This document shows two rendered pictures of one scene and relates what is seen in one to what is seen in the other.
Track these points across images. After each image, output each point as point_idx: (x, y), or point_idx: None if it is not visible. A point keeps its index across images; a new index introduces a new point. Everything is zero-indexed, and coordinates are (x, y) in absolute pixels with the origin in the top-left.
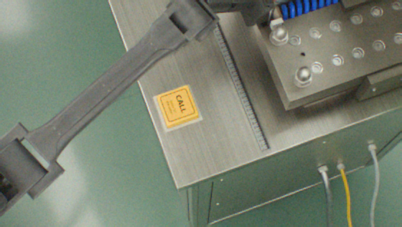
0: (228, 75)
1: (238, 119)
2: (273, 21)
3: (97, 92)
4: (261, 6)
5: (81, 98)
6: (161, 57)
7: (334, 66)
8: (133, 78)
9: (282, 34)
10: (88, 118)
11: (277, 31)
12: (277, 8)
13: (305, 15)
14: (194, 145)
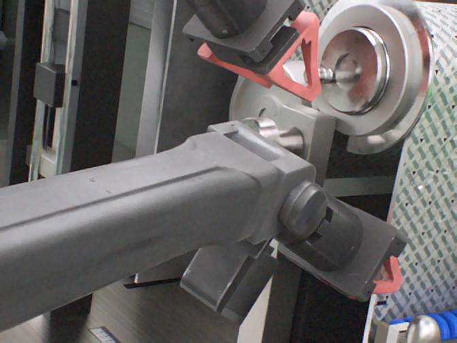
0: None
1: None
2: (394, 326)
3: (75, 186)
4: (384, 229)
5: (20, 188)
6: (231, 186)
7: None
8: (172, 192)
9: (434, 330)
10: (50, 228)
11: (421, 323)
12: (384, 322)
13: (447, 341)
14: None
